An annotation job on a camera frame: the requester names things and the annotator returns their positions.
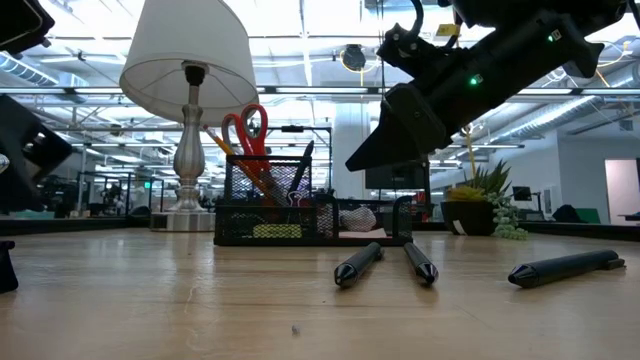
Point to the potted succulent plant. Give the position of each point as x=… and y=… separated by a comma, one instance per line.
x=467, y=217

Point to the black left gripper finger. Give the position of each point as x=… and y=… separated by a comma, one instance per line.
x=25, y=155

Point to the black pen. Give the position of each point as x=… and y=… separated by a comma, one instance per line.
x=357, y=264
x=560, y=268
x=422, y=264
x=305, y=160

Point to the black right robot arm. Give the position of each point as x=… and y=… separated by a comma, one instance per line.
x=525, y=10

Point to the black office chair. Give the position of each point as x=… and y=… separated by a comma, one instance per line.
x=567, y=215

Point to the black mesh desk organizer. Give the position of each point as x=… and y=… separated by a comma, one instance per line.
x=235, y=225

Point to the pink sticky note pad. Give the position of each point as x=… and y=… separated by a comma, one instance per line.
x=365, y=234

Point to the black aluminium table frame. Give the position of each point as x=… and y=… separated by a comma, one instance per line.
x=75, y=225

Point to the white shade table lamp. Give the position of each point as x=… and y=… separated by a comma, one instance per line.
x=190, y=50

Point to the black monitor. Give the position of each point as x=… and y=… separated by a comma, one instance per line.
x=395, y=179

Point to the yellow pencil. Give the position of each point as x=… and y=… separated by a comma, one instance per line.
x=225, y=149

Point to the small distant monitor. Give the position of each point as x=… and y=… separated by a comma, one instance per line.
x=522, y=193

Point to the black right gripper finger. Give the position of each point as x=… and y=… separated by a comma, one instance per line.
x=405, y=130

